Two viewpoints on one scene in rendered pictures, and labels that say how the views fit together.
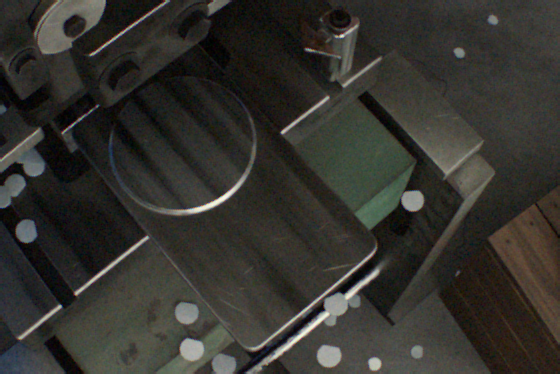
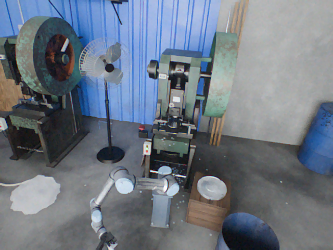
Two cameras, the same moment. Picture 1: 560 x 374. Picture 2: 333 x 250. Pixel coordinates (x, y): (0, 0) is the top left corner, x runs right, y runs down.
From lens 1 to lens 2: 1.83 m
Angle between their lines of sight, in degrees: 49
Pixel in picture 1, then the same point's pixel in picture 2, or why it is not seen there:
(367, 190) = (183, 141)
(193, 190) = (171, 125)
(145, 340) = (160, 137)
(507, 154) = not seen: hidden behind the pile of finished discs
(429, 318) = (188, 194)
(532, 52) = (232, 187)
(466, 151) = (193, 145)
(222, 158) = (174, 126)
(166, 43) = (176, 112)
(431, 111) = (193, 142)
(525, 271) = (196, 176)
